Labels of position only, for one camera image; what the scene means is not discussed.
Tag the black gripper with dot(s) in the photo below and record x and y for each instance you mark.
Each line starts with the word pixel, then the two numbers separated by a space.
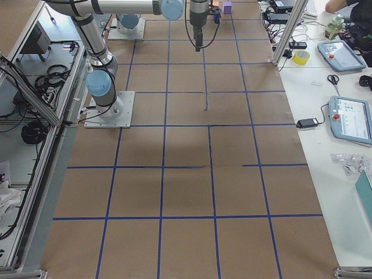
pixel 197 21

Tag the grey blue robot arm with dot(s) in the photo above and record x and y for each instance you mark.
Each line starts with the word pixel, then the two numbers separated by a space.
pixel 127 22
pixel 100 83

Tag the purple foam block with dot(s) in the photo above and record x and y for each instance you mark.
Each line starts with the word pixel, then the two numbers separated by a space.
pixel 227 7

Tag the black power brick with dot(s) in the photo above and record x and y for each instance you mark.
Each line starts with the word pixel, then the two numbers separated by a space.
pixel 297 45

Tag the yellow tape roll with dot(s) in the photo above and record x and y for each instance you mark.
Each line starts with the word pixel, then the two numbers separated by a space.
pixel 301 57

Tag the green cup object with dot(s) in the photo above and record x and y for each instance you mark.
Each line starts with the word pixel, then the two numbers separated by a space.
pixel 334 27

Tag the upper teach pendant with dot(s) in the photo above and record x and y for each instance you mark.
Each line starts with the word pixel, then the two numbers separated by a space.
pixel 340 56

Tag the teach pendant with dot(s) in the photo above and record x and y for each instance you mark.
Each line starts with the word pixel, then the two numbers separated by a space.
pixel 340 56
pixel 350 119

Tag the black power adapter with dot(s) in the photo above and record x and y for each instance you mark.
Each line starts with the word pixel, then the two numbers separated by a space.
pixel 307 123

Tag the black scissors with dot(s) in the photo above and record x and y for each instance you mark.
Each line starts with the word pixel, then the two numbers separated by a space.
pixel 334 79

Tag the grey control box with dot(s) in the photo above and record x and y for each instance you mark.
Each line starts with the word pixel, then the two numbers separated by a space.
pixel 38 42

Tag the person at desk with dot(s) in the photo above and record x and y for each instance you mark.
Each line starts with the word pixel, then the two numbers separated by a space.
pixel 358 33

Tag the lower teach pendant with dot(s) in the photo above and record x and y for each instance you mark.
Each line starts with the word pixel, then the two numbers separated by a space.
pixel 350 119

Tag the plastic bags of screws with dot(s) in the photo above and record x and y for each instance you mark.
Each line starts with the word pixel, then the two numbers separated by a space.
pixel 352 163

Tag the teal folder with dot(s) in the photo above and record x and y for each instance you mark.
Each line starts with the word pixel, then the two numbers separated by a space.
pixel 363 187

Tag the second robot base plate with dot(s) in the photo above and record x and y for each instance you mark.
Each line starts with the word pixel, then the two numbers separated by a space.
pixel 118 32

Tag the aluminium frame post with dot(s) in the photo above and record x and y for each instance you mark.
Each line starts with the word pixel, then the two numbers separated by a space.
pixel 292 22

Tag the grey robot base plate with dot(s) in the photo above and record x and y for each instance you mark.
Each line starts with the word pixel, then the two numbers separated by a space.
pixel 119 115

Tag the aluminium frame cage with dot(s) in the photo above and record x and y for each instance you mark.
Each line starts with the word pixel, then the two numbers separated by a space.
pixel 30 124

